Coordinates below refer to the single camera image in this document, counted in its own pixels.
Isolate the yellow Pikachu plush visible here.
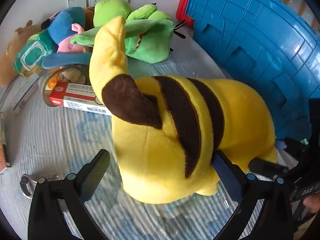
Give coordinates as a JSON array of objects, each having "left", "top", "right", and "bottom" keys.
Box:
[{"left": 89, "top": 16, "right": 277, "bottom": 204}]

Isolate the blue plastic storage crate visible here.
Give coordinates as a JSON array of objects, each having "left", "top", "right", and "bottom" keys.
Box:
[{"left": 187, "top": 0, "right": 319, "bottom": 141}]

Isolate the red handbag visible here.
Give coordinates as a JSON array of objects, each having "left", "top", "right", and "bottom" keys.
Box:
[{"left": 176, "top": 0, "right": 194, "bottom": 29}]

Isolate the green wet wipes pack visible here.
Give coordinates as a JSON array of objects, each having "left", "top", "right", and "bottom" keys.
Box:
[{"left": 14, "top": 30, "right": 58, "bottom": 77}]

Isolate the person's right hand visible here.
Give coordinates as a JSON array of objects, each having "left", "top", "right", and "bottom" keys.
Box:
[{"left": 303, "top": 193, "right": 320, "bottom": 213}]

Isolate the green frog plush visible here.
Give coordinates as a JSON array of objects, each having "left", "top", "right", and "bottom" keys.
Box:
[{"left": 71, "top": 0, "right": 186, "bottom": 64}]

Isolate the small yellow orange plush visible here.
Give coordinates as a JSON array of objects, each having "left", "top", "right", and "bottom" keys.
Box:
[{"left": 46, "top": 68, "right": 86, "bottom": 90}]

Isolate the white blue medicine box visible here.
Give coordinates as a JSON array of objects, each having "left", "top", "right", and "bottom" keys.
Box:
[{"left": 1, "top": 73, "right": 40, "bottom": 115}]

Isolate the red white medicine box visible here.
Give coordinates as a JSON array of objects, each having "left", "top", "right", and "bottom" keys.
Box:
[{"left": 49, "top": 82, "right": 112, "bottom": 116}]

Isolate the green orange medicine box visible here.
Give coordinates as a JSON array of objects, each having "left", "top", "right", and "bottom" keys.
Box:
[{"left": 0, "top": 112, "right": 11, "bottom": 174}]

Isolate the metal nail clipper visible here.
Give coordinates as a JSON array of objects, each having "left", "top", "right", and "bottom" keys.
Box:
[{"left": 20, "top": 174, "right": 59, "bottom": 199}]

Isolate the blue pink pig plush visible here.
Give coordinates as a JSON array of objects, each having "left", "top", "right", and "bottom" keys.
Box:
[{"left": 41, "top": 7, "right": 89, "bottom": 54}]

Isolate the brown capybara plush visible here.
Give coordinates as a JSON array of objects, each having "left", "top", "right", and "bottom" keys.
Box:
[{"left": 0, "top": 20, "right": 41, "bottom": 87}]

